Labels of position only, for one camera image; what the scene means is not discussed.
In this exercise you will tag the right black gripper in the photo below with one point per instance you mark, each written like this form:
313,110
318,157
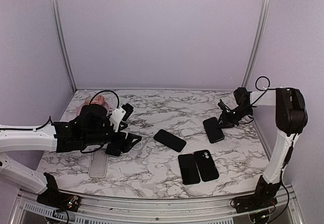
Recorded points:
226,121

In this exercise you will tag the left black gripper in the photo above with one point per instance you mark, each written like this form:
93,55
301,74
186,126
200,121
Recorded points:
128,146

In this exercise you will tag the black phone case camera cutouts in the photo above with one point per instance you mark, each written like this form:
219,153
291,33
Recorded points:
213,130

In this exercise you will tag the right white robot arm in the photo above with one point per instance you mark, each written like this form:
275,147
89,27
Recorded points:
290,118

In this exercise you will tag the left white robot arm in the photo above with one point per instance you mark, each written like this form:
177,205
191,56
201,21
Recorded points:
36,138

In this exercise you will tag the clear magsafe phone case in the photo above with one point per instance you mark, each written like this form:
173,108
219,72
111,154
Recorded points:
136,148

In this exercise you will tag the phone with white edge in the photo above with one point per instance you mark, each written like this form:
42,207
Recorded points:
113,149

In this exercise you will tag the black phone upper centre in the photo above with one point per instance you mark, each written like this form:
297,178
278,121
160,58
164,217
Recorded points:
171,141

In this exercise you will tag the black phone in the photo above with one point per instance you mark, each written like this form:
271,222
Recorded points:
171,141
188,169

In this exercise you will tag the grey silicone phone case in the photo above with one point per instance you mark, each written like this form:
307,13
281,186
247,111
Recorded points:
98,165

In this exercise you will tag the black phone lower centre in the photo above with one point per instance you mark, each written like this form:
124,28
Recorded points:
188,169

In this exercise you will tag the patterned red bowl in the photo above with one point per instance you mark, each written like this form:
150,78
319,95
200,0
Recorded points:
99,99

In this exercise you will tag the pink plate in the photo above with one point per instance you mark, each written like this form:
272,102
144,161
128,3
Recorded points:
105,105

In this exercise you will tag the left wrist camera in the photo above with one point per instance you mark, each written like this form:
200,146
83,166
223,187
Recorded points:
120,115

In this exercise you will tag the black cased phone dual camera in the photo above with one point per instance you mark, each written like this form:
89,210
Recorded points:
206,165

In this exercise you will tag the front aluminium rail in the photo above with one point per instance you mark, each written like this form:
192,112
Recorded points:
103,209

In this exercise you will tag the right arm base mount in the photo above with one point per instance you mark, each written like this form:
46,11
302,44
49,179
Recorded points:
255,201

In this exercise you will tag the right aluminium frame post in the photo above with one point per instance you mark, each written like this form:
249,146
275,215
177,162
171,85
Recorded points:
265,4

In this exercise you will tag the aluminium frame post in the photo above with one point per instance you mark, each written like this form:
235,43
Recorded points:
265,4
62,44

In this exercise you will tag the left aluminium frame post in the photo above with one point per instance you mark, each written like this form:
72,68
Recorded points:
62,44

